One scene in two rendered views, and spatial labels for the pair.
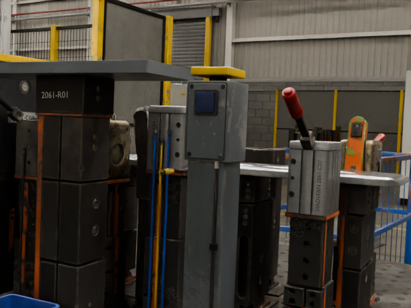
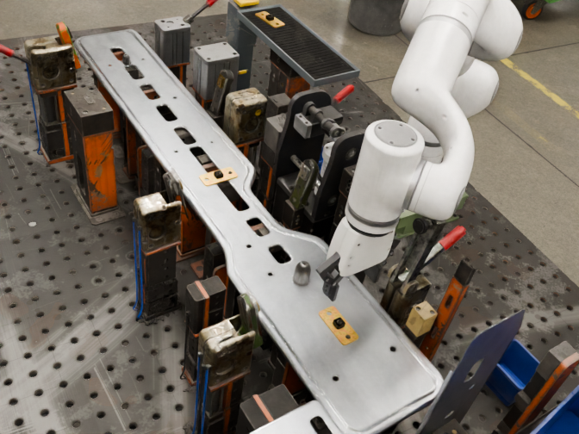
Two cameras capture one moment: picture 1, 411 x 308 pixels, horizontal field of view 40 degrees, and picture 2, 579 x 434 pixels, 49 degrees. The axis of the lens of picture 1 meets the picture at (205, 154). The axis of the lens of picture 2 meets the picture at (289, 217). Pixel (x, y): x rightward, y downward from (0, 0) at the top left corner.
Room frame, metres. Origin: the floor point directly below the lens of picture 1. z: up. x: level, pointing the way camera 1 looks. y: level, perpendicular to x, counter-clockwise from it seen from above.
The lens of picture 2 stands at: (2.28, 0.86, 1.93)
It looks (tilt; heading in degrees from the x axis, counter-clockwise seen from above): 43 degrees down; 203
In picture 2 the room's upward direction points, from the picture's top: 10 degrees clockwise
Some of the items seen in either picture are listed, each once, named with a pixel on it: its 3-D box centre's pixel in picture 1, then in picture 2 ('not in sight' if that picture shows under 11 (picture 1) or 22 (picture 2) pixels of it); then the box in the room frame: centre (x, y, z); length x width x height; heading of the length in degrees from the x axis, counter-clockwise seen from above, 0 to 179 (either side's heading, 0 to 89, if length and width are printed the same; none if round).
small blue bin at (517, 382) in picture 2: not in sight; (511, 374); (1.23, 1.03, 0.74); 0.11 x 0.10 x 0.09; 63
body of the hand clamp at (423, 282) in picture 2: not in sight; (389, 332); (1.40, 0.76, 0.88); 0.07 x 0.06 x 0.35; 153
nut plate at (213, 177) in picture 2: not in sight; (218, 175); (1.34, 0.27, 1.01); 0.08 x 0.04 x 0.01; 153
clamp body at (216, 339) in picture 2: not in sight; (220, 385); (1.71, 0.54, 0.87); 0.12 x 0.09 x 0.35; 153
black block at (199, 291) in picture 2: not in sight; (203, 334); (1.62, 0.44, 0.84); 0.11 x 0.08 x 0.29; 153
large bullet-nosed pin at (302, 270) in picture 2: not in sight; (301, 273); (1.49, 0.57, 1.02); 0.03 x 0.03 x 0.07
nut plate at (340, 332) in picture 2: not in sight; (339, 323); (1.55, 0.69, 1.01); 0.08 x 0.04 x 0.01; 63
